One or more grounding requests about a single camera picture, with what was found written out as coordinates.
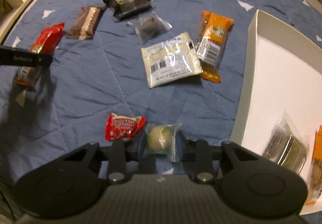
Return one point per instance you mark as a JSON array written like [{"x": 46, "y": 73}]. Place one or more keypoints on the black tray cookie pack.
[{"x": 124, "y": 8}]

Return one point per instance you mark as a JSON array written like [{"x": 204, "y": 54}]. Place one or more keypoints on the small clear dark candy bag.
[{"x": 149, "y": 27}]

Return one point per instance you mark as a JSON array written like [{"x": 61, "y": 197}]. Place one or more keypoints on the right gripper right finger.
[{"x": 245, "y": 181}]

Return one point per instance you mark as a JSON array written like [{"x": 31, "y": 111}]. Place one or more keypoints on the white shallow cardboard box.
[{"x": 282, "y": 76}]

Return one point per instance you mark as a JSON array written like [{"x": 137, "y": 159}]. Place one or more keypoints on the cream snack packet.
[{"x": 170, "y": 60}]

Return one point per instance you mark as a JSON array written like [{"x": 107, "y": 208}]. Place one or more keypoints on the orange snack bar packet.
[{"x": 210, "y": 43}]

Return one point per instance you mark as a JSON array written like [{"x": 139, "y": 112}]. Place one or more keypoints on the brown chocolate wafer packet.
[{"x": 86, "y": 22}]

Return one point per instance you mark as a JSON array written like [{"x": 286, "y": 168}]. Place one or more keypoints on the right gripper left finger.
[{"x": 73, "y": 183}]

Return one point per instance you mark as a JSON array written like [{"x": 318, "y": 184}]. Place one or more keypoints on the gold wafer clear pack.
[{"x": 286, "y": 147}]

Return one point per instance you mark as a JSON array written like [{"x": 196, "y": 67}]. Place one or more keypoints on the blue quilted triangle blanket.
[{"x": 89, "y": 79}]

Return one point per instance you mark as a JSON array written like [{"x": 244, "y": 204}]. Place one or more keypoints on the green white ball candy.
[{"x": 161, "y": 140}]

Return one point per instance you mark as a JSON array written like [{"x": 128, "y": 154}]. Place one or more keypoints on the small red candy packet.
[{"x": 119, "y": 127}]

